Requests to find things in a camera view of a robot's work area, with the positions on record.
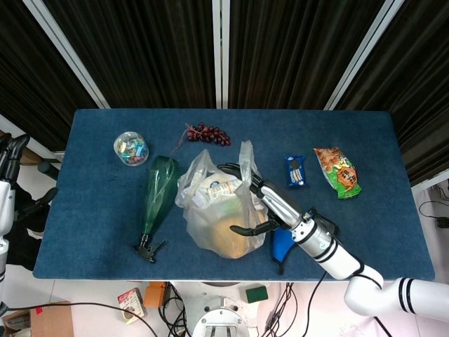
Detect green block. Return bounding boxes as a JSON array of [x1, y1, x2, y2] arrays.
[[245, 284, 269, 305]]

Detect dark red grape bunch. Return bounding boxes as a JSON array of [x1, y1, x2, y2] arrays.
[[170, 121, 232, 156]]

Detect green orange snack bag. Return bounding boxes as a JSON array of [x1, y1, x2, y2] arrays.
[[312, 146, 363, 201]]

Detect black floor cable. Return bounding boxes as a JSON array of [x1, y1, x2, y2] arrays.
[[0, 300, 159, 337]]

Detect blue cookie pack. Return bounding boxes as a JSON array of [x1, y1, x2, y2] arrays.
[[284, 154, 311, 189]]

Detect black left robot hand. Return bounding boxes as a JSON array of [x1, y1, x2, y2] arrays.
[[0, 133, 31, 184]]

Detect black power adapter with cable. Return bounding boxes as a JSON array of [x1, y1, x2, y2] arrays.
[[418, 199, 449, 230]]

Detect white grey robot base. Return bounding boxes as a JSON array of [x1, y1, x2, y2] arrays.
[[181, 280, 261, 337]]

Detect clear jar of colourful clips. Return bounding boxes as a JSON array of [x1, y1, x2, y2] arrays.
[[112, 131, 151, 166]]

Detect black cable bundle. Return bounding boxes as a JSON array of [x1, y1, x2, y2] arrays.
[[264, 272, 329, 337]]

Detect blue fabric table cover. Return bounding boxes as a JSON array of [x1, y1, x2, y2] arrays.
[[32, 107, 436, 282]]

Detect small red printed carton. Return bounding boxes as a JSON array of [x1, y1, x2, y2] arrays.
[[116, 287, 148, 325]]

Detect black office chair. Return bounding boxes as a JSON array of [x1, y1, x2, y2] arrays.
[[15, 158, 60, 246]]

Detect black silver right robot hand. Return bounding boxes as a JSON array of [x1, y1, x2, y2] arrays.
[[217, 161, 306, 237]]

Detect green spray bottle black trigger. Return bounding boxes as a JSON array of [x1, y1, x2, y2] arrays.
[[133, 155, 180, 264]]

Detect dark pleated partition panel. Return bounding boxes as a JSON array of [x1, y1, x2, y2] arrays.
[[335, 0, 449, 187], [0, 0, 100, 152], [42, 0, 217, 109], [227, 0, 387, 110]]

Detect white partition frame post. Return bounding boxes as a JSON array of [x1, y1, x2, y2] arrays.
[[323, 0, 405, 111], [211, 0, 231, 110], [22, 0, 111, 109]]

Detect blue grey cleaning cloth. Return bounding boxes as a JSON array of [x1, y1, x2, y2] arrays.
[[269, 227, 300, 276]]

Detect translucent plastic shopping bag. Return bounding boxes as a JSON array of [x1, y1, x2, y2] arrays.
[[174, 140, 270, 260]]

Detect brown cardboard box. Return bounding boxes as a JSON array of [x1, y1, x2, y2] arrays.
[[29, 300, 75, 337]]

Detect orange box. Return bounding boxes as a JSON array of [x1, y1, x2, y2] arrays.
[[143, 282, 167, 310]]

